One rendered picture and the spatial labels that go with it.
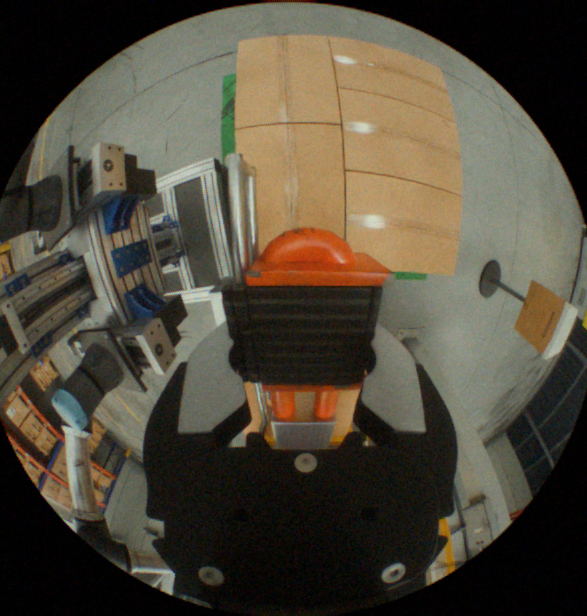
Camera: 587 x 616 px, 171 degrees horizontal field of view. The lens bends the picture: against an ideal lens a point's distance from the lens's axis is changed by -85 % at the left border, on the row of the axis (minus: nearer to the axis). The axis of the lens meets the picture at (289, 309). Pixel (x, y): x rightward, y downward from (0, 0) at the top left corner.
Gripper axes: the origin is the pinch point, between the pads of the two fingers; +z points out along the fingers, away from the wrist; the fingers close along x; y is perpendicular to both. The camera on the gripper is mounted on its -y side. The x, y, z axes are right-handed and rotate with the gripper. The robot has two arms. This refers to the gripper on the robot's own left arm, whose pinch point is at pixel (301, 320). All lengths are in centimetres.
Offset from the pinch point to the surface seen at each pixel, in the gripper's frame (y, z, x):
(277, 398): 7.1, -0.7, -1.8
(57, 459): 432, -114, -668
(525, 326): 36, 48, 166
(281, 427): 11.2, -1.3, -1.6
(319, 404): 8.3, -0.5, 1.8
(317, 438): 13.7, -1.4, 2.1
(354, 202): -12, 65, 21
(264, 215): -6, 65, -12
